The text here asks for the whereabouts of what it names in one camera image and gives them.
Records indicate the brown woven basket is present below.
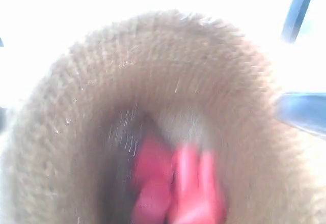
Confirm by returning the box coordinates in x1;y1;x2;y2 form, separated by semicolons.
1;11;325;223

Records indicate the red cylinder upright centre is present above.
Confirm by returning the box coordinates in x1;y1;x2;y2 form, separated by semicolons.
131;135;173;223

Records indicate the red cylinder right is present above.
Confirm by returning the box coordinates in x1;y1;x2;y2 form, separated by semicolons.
168;146;226;223

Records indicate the dark door frame post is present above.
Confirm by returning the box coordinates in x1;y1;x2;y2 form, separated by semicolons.
281;0;311;43

